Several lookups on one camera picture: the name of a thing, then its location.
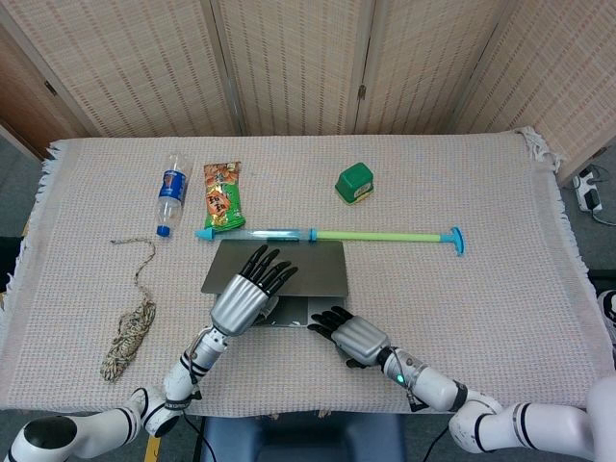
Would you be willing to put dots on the beige woven tablecloth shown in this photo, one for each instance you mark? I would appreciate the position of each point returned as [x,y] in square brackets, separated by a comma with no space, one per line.
[457,298]

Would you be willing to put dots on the green plastic container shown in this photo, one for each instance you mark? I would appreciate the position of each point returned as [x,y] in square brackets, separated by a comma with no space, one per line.
[353,180]

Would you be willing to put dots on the white black shoe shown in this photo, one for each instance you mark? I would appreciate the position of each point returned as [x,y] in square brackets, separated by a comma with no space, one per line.
[608,313]

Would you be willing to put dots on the clear bottle with blue label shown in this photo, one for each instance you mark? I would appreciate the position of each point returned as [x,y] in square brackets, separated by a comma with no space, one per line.
[172,192]

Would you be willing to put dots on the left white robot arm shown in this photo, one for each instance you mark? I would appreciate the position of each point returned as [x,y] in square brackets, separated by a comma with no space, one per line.
[178,380]

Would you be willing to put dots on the brass screen hinge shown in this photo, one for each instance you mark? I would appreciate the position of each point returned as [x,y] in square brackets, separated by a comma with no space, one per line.
[49,87]
[362,91]

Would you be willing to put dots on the woven folding screen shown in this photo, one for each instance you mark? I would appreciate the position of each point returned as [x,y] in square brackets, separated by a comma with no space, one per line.
[298,62]

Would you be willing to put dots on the silver laptop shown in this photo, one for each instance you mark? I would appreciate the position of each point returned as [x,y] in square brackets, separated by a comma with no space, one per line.
[313,269]

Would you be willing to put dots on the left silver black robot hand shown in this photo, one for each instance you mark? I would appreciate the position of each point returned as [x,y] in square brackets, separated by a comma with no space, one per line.
[238,303]

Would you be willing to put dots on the green orange snack bag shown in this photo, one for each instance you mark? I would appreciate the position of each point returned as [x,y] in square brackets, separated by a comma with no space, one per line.
[222,202]

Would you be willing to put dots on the blue green water squirter toy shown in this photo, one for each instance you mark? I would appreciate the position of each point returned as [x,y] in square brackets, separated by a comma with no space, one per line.
[375,235]

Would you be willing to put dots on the white power strip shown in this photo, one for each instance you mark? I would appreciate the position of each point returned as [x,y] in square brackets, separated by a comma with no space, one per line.
[587,190]

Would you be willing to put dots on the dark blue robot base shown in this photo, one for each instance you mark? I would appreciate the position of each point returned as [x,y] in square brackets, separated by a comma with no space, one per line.
[303,438]

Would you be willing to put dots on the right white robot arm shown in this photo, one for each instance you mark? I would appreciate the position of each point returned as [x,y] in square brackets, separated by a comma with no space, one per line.
[433,385]

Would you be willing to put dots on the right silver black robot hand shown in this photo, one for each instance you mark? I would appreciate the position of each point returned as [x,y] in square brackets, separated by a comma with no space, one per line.
[361,339]

